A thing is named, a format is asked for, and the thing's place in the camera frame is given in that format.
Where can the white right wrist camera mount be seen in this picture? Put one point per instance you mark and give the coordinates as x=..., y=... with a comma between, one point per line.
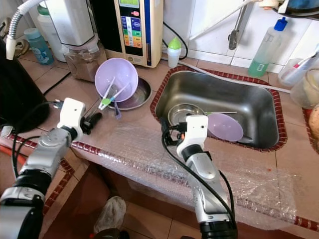
x=194, y=130

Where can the cream spray head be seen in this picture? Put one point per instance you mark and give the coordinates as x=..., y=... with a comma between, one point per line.
x=271, y=3

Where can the purple plastic bowl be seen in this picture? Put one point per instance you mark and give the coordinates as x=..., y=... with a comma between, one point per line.
x=115, y=74

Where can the white water filter housing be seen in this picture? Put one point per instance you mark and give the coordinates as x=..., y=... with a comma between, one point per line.
x=72, y=22

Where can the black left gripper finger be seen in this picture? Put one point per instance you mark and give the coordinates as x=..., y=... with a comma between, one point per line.
x=99, y=119
x=94, y=118

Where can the teal plastic bottle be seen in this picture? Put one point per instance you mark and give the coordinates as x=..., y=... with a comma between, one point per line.
x=40, y=50

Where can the shallow stainless steel dish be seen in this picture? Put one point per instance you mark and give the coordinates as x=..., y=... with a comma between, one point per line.
x=140, y=95

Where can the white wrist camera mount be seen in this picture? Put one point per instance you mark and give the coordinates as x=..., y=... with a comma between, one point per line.
x=194, y=130
x=72, y=113

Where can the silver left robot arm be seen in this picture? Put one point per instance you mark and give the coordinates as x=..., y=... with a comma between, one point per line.
x=50, y=152

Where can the stainless steel sink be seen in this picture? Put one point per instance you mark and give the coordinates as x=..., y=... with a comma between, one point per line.
x=219, y=94

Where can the white plastic jug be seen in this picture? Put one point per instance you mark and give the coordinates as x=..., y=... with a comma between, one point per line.
x=54, y=35

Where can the clear bubble wrap sheet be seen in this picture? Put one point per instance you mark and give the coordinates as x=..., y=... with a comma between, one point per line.
x=139, y=149

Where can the deep stainless steel bowl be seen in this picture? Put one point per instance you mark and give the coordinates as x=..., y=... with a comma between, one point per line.
x=179, y=112

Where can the translucent plastic jar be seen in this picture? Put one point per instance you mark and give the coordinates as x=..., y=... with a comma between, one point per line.
x=306, y=92

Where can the green white plastic tongs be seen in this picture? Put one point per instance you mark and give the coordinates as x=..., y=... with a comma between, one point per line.
x=104, y=104

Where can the glass jar brown powder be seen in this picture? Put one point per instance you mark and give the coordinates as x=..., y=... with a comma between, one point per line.
x=84, y=64

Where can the small white bottle green cap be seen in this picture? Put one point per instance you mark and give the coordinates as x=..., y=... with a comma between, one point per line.
x=173, y=57

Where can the purple plastic plate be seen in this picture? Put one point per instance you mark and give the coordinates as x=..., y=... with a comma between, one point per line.
x=227, y=128

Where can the cream water ionizer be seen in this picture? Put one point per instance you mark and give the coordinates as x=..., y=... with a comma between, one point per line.
x=154, y=35

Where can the clear plastic container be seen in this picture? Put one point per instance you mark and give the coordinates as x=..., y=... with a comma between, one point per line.
x=290, y=74

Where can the orange fruit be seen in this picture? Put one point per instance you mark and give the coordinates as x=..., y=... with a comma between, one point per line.
x=315, y=124

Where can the dish soap bottle blue cap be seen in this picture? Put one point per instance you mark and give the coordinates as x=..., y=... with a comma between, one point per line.
x=266, y=50

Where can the metal wall tap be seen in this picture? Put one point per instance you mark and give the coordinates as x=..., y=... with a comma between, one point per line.
x=233, y=40

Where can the dark blue pan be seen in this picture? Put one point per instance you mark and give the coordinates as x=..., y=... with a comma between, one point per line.
x=301, y=7

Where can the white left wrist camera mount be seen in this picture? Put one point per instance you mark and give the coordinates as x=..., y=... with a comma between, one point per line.
x=72, y=113

